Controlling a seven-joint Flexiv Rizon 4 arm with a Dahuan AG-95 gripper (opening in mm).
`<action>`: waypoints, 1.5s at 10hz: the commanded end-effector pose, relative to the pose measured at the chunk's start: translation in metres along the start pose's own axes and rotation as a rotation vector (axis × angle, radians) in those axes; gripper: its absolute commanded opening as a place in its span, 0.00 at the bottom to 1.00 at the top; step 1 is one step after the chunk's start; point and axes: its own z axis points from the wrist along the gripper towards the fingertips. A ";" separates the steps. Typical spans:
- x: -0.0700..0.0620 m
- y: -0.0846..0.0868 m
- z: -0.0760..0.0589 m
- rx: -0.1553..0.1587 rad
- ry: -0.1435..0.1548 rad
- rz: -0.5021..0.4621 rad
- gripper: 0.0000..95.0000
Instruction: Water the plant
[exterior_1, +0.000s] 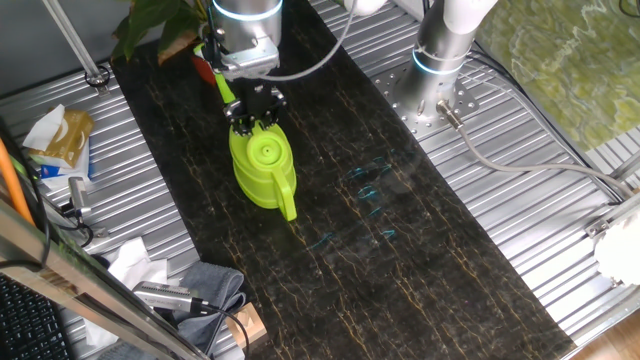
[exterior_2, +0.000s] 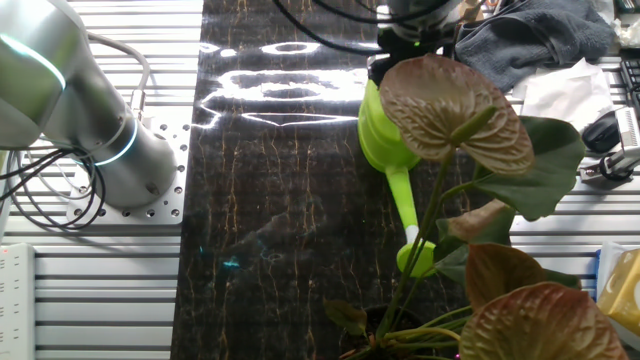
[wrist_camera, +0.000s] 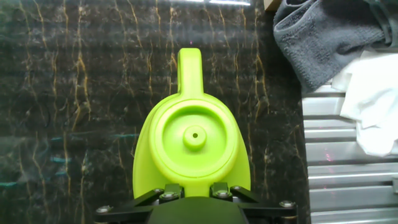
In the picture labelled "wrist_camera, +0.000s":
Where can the wooden block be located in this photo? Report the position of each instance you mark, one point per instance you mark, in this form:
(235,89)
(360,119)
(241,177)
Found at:
(272,4)

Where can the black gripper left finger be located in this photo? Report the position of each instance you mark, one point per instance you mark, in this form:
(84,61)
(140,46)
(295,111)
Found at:
(136,203)

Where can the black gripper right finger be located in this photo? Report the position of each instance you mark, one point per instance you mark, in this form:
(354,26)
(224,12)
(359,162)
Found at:
(267,209)

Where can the grey towel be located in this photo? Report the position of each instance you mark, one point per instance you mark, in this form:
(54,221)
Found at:
(326,37)

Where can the lime green watering can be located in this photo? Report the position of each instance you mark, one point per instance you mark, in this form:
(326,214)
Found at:
(192,137)

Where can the black marble pattern mat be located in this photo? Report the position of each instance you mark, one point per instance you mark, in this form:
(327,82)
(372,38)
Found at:
(62,93)

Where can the white paper towel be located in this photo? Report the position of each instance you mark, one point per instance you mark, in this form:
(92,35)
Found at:
(373,102)

